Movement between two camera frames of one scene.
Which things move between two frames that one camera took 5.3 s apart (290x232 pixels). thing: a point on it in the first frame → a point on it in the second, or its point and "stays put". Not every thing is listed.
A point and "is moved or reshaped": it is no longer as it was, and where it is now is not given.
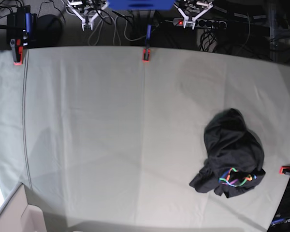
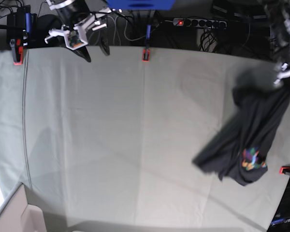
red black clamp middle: x=146 y=54 stays put
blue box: x=141 y=5 stays put
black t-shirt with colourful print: x=235 y=155 is moved or reshaped
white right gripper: x=190 y=9 → x=286 y=72
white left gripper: x=87 y=10 → x=77 y=37
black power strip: x=202 y=23 stays put
